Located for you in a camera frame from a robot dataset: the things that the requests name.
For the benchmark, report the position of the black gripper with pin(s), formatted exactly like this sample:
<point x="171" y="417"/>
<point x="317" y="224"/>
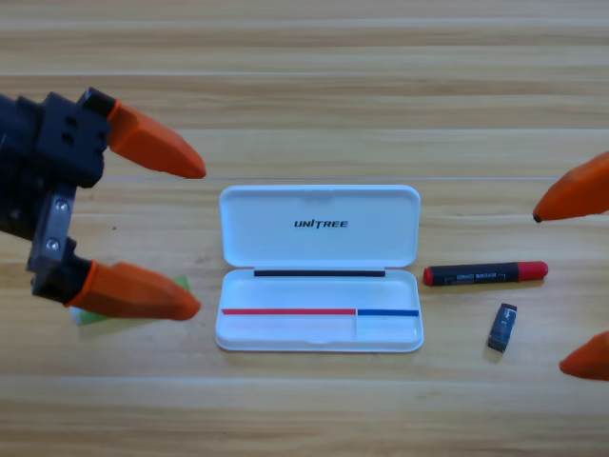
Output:
<point x="28" y="143"/>

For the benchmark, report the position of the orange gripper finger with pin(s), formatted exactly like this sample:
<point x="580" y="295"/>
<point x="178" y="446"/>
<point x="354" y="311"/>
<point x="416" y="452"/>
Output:
<point x="138" y="292"/>
<point x="580" y="195"/>
<point x="592" y="362"/>

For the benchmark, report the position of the red and black marker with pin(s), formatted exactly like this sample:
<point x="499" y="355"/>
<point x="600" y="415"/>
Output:
<point x="476" y="275"/>

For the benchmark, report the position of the white Unitree pencil case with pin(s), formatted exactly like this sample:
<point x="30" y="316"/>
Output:
<point x="319" y="247"/>

